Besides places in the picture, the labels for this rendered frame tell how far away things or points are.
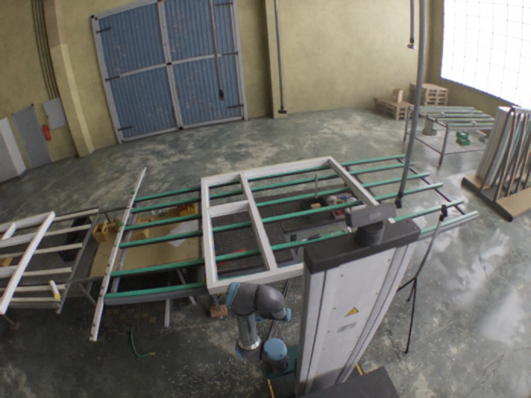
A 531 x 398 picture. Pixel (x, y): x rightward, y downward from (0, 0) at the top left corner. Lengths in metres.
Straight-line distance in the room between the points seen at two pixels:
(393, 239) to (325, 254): 0.19
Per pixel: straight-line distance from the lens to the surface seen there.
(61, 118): 8.86
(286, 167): 2.88
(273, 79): 7.50
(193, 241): 2.49
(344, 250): 0.65
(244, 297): 1.10
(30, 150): 10.23
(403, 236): 0.74
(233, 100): 7.76
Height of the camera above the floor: 2.24
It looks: 34 degrees down
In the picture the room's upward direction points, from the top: 5 degrees counter-clockwise
